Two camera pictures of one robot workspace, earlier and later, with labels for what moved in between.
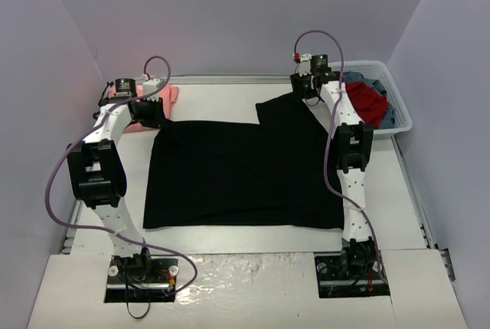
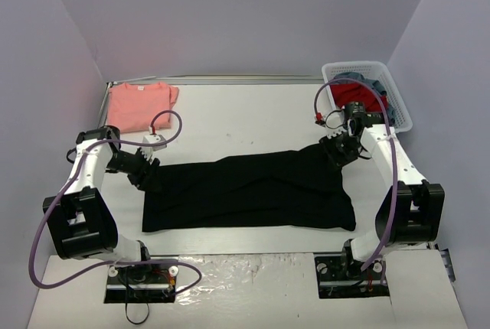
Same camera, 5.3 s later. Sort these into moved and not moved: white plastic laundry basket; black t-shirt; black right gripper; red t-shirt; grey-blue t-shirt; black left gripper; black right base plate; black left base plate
Moved: black right gripper; black t-shirt; black left gripper
Not moved: black right base plate; grey-blue t-shirt; red t-shirt; white plastic laundry basket; black left base plate
